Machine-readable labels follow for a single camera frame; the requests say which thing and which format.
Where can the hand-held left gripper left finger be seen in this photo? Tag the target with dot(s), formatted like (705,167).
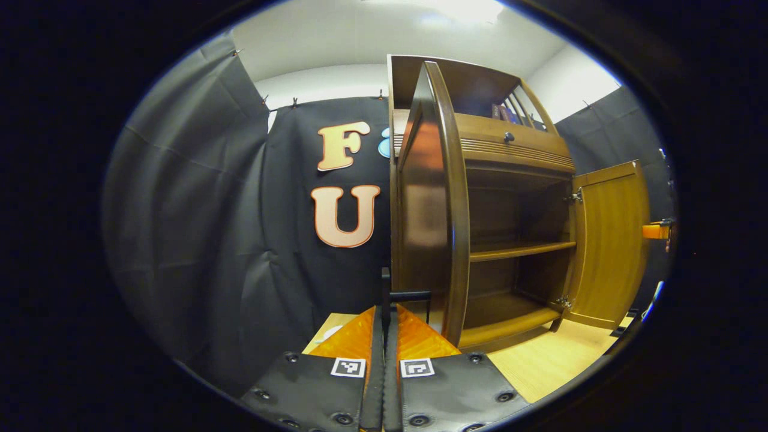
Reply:
(375,390)

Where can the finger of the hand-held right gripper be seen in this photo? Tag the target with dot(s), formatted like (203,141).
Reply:
(654,230)

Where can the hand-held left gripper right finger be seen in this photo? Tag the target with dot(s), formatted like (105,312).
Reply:
(391,396)

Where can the wooden shoe cabinet door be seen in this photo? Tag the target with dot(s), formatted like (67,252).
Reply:
(429,210)
(609,240)

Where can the wooden double-door shoe cabinet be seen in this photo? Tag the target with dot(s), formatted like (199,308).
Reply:
(516,204)

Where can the metal door hinge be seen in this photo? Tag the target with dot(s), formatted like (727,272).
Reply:
(576,195)
(563,302)

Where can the wooden cabinet shelf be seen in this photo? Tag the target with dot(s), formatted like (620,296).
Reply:
(516,250)

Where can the wooden cabinet drawer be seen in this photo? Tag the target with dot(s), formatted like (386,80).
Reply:
(516,147)

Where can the black drawer knob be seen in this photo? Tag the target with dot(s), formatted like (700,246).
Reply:
(509,137)

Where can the blue book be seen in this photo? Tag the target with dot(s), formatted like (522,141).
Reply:
(513,115)

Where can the dark brown book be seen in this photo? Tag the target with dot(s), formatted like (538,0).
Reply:
(498,113)

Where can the black backdrop cloth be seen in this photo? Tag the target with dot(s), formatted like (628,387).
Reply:
(210,228)

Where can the large ceiling light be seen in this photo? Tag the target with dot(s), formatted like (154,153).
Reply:
(444,8)

